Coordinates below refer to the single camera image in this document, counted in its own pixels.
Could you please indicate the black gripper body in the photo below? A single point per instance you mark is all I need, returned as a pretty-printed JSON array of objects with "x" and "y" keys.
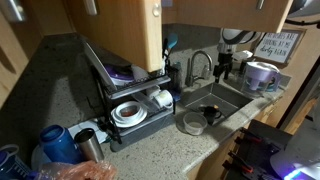
[{"x": 225, "y": 60}]

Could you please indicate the clear plastic bowl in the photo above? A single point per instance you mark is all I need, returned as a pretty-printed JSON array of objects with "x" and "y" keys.
[{"x": 195, "y": 124}]

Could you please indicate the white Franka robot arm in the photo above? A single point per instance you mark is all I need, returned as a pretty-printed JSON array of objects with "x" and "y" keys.
[{"x": 238, "y": 35}]

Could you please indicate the stainless steel sink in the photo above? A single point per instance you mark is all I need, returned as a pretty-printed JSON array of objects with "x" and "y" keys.
[{"x": 216, "y": 96}]

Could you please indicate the wooden upper cupboard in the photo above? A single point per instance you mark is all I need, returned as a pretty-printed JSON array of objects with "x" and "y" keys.
[{"x": 220, "y": 13}]

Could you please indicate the purple bowl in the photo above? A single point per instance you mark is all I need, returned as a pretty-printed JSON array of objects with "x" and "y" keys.
[{"x": 119, "y": 75}]

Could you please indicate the wooden cupboard door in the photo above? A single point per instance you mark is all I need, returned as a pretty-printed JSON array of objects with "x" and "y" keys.
[{"x": 123, "y": 30}]

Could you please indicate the brushed steel faucet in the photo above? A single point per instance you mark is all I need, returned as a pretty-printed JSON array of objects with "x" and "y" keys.
[{"x": 196, "y": 66}]

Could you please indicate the lavender mug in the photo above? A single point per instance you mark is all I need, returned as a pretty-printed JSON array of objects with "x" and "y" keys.
[{"x": 260, "y": 78}]

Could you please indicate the black mug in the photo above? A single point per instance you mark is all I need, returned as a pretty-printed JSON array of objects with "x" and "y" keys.
[{"x": 210, "y": 114}]

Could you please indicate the blue dish soap bottle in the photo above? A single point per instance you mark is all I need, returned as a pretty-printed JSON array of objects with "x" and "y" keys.
[{"x": 176, "y": 91}]

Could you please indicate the black utensil holder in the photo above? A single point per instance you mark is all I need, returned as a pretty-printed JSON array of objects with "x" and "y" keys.
[{"x": 172, "y": 78}]

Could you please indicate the framed text sign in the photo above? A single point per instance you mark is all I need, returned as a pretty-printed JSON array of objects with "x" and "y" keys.
[{"x": 278, "y": 46}]

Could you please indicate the teal spatula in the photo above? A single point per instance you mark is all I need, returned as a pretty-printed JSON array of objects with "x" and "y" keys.
[{"x": 172, "y": 41}]

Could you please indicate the white mug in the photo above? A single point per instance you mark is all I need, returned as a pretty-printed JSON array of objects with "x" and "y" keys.
[{"x": 164, "y": 99}]

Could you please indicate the white cup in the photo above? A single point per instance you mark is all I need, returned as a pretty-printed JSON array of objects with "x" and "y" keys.
[
  {"x": 152, "y": 91},
  {"x": 139, "y": 72}
]

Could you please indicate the clear glass container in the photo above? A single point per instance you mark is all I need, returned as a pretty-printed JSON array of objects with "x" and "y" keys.
[{"x": 145, "y": 101}]

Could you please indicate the black device with red parts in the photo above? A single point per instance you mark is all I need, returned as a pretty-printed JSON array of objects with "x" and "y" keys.
[{"x": 256, "y": 146}]

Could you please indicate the black two-tier dish rack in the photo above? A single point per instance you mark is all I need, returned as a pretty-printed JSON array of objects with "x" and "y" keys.
[{"x": 133, "y": 88}]

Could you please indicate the wooden base cabinet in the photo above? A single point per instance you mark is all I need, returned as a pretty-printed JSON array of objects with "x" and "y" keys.
[{"x": 213, "y": 163}]

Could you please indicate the grey drain tray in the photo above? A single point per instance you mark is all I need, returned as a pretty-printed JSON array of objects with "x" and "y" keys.
[{"x": 146, "y": 130}]

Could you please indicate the white stacked bowls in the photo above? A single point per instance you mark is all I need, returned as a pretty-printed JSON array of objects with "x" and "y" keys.
[{"x": 129, "y": 114}]

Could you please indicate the large white plate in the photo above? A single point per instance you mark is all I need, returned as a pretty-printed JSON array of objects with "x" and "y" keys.
[{"x": 100, "y": 65}]

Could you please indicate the white paper sheet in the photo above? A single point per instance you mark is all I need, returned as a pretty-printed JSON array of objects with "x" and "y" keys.
[{"x": 85, "y": 126}]

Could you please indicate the stainless steel tumbler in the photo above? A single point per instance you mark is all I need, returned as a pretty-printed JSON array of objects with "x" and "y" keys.
[{"x": 90, "y": 146}]

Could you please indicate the orange plastic bag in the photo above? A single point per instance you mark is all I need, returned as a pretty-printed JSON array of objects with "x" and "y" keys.
[{"x": 80, "y": 170}]

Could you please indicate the blue water bottle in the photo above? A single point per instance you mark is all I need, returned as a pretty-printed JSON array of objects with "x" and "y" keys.
[{"x": 60, "y": 145}]

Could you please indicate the wooden side cabinet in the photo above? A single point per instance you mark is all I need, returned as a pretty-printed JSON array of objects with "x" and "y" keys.
[{"x": 15, "y": 50}]

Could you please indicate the blue plastic pitcher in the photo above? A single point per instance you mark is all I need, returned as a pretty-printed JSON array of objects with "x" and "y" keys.
[{"x": 11, "y": 165}]

